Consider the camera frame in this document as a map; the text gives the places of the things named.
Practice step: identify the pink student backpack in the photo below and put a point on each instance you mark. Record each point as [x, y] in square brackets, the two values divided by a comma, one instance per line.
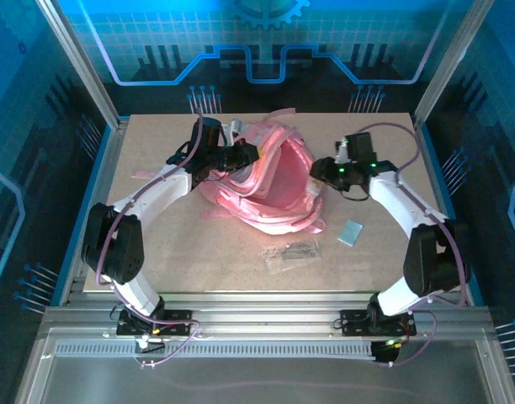
[278, 185]

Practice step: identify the clear plastic bag of pens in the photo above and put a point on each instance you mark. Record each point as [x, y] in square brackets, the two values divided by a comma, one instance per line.
[291, 252]

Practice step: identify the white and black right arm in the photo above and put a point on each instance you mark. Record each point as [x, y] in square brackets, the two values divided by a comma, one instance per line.
[392, 198]

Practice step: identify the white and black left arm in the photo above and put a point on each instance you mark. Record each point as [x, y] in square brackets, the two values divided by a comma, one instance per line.
[127, 248]

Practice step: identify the small light blue notebook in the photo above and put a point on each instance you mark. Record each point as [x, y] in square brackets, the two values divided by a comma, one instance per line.
[350, 232]

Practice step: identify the black controller box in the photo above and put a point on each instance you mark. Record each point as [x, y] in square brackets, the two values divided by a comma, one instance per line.
[385, 353]

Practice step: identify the grey metal front panel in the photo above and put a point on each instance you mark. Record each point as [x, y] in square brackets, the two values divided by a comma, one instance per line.
[261, 379]

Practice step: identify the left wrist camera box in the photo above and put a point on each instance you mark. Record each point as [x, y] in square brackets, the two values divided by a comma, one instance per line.
[234, 128]

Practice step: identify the aluminium side rail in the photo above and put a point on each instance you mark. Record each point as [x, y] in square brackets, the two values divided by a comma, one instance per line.
[447, 210]
[93, 189]

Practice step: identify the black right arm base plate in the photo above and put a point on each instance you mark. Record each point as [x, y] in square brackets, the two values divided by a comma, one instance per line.
[352, 322]

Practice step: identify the aluminium frame post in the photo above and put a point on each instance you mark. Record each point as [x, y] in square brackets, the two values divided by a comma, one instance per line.
[451, 59]
[78, 63]

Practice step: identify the aluminium front rail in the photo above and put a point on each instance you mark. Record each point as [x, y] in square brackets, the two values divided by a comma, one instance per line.
[261, 315]

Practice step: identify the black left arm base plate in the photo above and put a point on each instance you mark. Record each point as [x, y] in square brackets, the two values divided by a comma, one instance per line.
[182, 324]

